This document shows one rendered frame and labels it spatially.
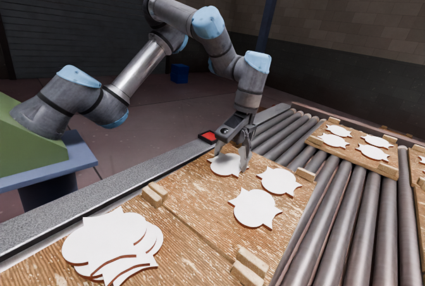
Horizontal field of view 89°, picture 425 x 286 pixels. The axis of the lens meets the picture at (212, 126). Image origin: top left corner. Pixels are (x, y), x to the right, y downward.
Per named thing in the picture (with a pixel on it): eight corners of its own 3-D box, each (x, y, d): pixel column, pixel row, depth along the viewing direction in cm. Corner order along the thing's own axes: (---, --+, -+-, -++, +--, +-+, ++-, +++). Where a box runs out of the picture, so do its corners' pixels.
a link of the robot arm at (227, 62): (212, 35, 66) (241, 40, 59) (225, 61, 75) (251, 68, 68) (197, 54, 64) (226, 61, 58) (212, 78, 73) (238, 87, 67)
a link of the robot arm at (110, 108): (69, 106, 79) (160, 4, 90) (102, 126, 91) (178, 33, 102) (82, 118, 72) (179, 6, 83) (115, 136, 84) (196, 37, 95)
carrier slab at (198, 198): (143, 193, 57) (143, 189, 56) (227, 143, 88) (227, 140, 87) (265, 292, 39) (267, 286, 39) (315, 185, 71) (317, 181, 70)
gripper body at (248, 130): (253, 141, 72) (264, 107, 67) (241, 148, 65) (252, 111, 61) (234, 133, 75) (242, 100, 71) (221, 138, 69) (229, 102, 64)
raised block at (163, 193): (147, 191, 55) (147, 183, 54) (152, 188, 57) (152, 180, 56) (162, 204, 53) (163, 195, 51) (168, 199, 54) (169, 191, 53)
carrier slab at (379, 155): (303, 143, 99) (307, 134, 97) (325, 122, 129) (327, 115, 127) (396, 181, 80) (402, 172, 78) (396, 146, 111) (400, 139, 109)
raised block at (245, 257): (234, 260, 42) (237, 250, 41) (239, 253, 44) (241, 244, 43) (262, 282, 39) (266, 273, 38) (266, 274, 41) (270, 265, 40)
